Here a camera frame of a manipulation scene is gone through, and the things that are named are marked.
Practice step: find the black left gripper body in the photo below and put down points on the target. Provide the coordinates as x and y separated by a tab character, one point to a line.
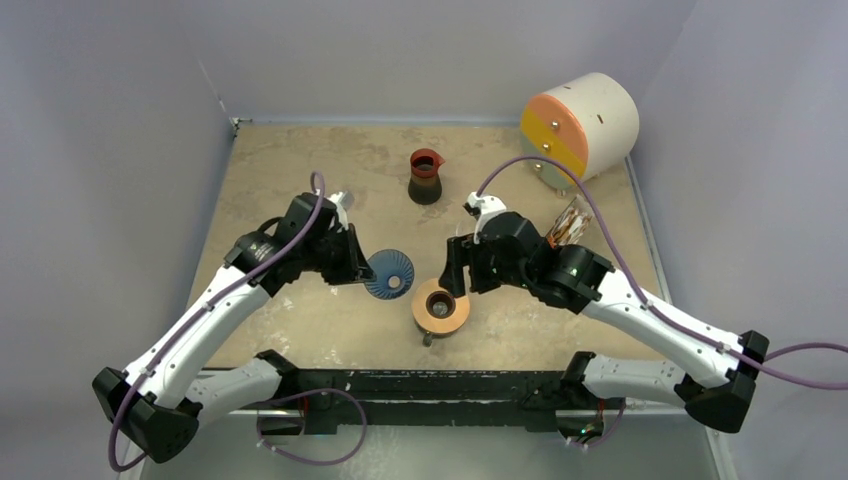
333	244

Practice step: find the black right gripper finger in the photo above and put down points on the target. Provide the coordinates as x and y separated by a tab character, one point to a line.
482	273
452	279

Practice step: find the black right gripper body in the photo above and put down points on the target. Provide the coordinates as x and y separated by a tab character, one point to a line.
466	263

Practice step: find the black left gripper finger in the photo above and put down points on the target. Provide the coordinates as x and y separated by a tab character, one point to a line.
360	269
343	270

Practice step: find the blue ribbed glass dripper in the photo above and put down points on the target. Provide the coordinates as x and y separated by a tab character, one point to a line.
394	274

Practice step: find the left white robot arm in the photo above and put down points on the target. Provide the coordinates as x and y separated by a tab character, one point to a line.
159	403

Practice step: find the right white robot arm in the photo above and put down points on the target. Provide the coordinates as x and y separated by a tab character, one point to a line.
705	370

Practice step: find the orange coffee filter holder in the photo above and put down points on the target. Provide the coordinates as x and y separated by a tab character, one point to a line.
571	224

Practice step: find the red and black pitcher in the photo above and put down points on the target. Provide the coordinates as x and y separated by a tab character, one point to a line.
425	186

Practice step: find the round cream drawer cabinet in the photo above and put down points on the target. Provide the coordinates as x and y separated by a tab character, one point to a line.
588	124

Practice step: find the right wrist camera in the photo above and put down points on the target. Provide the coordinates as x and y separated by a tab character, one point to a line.
483	207

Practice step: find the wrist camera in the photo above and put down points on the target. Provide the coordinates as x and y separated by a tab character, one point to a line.
343	202
483	207

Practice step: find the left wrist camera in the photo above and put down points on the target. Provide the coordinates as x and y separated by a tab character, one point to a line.
343	202

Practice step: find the glass carafe with handle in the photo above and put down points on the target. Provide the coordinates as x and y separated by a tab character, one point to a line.
430	337

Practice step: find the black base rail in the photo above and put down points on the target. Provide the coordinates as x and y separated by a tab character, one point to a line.
538	401

